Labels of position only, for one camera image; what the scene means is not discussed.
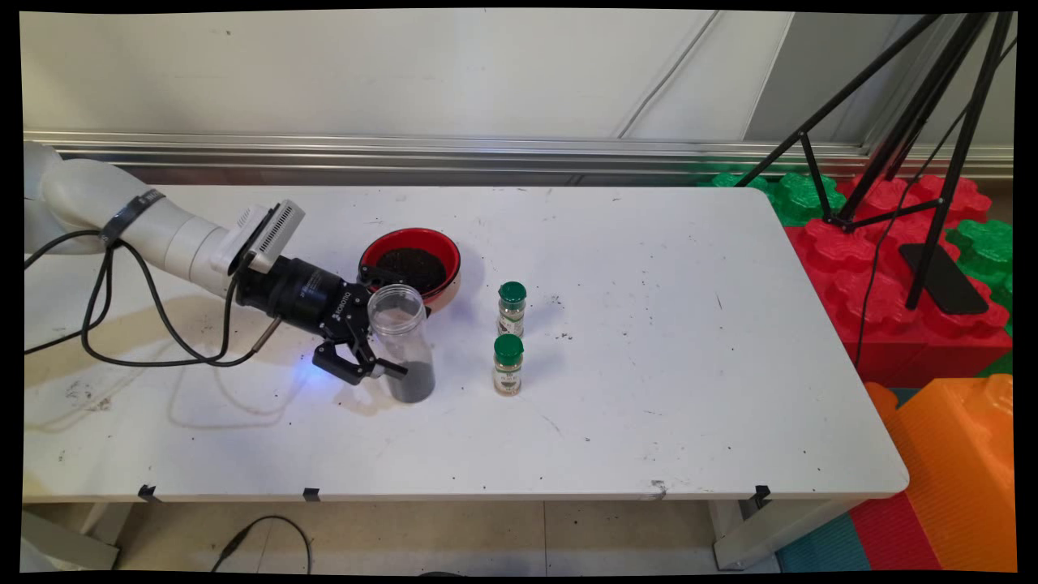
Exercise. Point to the aluminium rail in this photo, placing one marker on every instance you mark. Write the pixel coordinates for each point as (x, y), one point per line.
(486, 154)

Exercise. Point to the spice jar with green lid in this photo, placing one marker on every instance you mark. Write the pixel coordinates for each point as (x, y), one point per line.
(512, 312)
(508, 369)

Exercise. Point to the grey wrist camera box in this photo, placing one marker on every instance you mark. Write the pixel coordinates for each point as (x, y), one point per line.
(272, 227)

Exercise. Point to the white table leg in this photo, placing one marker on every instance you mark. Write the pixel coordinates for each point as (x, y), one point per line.
(770, 531)
(73, 547)

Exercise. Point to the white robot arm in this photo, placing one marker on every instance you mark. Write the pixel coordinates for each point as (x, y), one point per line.
(97, 199)

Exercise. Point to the black flat pad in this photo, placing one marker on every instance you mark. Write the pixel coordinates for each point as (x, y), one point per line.
(945, 280)

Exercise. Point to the clear plastic jar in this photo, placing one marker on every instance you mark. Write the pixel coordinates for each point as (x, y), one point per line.
(401, 341)

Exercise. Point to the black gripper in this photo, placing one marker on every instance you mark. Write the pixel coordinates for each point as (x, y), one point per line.
(304, 296)

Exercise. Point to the red bowl with black seeds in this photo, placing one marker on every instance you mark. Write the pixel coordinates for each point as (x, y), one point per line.
(422, 251)

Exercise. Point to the orange plastic block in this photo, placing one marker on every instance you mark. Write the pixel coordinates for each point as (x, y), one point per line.
(957, 470)

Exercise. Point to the red floor mat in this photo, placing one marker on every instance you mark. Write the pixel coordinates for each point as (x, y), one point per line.
(892, 535)

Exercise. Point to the teal floor mat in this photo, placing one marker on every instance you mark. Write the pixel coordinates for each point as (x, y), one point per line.
(823, 547)

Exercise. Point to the black tripod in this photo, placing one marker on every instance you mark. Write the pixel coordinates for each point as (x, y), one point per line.
(945, 146)

